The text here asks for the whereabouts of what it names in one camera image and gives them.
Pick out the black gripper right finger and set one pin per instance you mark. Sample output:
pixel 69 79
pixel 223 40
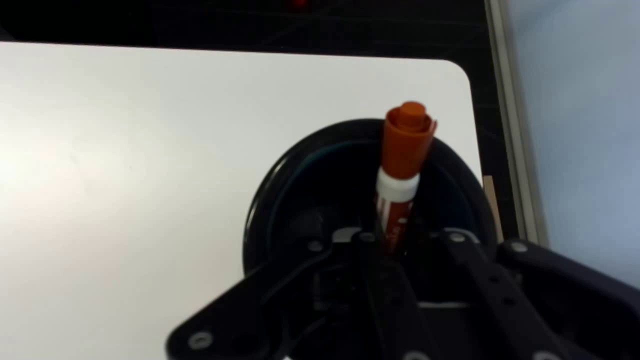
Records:
pixel 561 301

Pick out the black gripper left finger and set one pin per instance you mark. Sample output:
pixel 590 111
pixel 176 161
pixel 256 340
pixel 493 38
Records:
pixel 266 313

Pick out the orange capped white marker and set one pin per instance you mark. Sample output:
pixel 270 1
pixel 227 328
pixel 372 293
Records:
pixel 402 147

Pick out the black round cup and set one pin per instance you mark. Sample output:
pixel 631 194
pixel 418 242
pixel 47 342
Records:
pixel 300 192

